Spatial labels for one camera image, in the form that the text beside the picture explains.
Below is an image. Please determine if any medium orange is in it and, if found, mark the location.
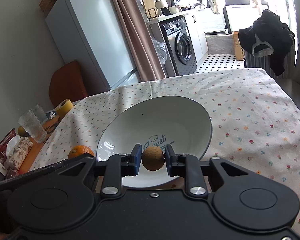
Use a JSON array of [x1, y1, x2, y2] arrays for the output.
[[67, 145, 95, 159]]

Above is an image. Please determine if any small tan round fruit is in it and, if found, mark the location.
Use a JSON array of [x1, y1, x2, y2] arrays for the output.
[[141, 146, 165, 171]]

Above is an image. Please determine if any white kitchen cabinet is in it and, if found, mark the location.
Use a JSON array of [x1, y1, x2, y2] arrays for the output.
[[184, 8, 225, 67]]

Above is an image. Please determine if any red snack package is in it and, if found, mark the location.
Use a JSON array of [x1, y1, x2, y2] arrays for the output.
[[0, 128, 17, 170]]

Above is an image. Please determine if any floral tissue pack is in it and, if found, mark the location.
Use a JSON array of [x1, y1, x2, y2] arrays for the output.
[[6, 135, 33, 170]]

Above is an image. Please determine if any clear drinking glass front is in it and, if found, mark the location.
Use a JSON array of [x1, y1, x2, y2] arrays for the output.
[[19, 110, 47, 143]]

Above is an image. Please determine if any clear drinking glass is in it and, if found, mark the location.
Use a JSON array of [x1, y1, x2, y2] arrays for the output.
[[32, 103, 48, 125], [19, 110, 47, 143]]

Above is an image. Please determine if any floral white tablecloth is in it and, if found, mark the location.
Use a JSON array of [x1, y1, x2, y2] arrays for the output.
[[32, 68, 300, 234]]

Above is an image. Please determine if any clear drinking glass back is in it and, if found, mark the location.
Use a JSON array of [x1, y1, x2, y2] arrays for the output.
[[32, 103, 48, 125]]

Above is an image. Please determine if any yellow tape roll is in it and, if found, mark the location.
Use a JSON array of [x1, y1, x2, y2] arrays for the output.
[[55, 99, 74, 119]]

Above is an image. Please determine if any orange wooden chair back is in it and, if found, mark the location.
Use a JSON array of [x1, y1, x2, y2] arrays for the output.
[[48, 61, 88, 107]]

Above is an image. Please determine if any white ceramic bowl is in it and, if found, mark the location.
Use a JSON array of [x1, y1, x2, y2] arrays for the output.
[[96, 95, 213, 189]]

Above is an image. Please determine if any cardboard box on floor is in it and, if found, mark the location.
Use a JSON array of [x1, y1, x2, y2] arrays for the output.
[[232, 31, 245, 61]]

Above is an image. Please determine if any grey washing machine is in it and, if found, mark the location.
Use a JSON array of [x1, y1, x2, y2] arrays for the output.
[[159, 16, 197, 76]]

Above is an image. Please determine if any black clothes pile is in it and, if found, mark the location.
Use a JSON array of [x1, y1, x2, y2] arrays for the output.
[[238, 9, 294, 76]]

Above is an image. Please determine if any clear plastic bag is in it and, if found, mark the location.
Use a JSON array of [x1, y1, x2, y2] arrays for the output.
[[151, 38, 167, 64]]

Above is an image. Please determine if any pink curtain left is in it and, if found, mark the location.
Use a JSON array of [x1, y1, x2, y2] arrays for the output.
[[113, 0, 166, 81]]

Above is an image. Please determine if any white refrigerator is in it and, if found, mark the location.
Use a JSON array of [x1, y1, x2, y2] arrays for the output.
[[46, 0, 141, 95]]

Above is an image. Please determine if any wicker basket on fridge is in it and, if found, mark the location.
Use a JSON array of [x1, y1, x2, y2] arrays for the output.
[[39, 0, 57, 16]]

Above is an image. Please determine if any wooden cutting board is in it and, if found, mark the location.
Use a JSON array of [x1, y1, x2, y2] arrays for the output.
[[142, 0, 158, 18]]

